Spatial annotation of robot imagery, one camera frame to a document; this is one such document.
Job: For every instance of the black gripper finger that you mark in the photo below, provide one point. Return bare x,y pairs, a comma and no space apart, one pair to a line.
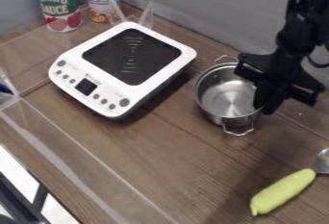
269,97
302,96

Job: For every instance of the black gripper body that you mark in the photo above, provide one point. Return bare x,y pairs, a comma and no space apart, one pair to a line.
277,74

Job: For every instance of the silver metal pot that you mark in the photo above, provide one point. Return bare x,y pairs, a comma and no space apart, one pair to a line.
223,96

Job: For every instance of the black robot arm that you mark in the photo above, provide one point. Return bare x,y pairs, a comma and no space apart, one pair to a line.
305,29

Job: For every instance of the white and black stove top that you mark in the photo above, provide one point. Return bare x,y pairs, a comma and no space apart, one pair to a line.
114,71

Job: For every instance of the tomato sauce can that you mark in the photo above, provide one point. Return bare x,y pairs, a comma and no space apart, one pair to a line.
61,14

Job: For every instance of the clear acrylic barrier panel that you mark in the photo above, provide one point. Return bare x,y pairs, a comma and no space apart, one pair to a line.
104,167

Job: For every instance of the yellow handled metal spoon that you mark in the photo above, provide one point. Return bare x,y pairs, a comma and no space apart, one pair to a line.
287,187

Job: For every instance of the black metal frame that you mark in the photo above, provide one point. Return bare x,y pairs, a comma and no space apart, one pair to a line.
16,210

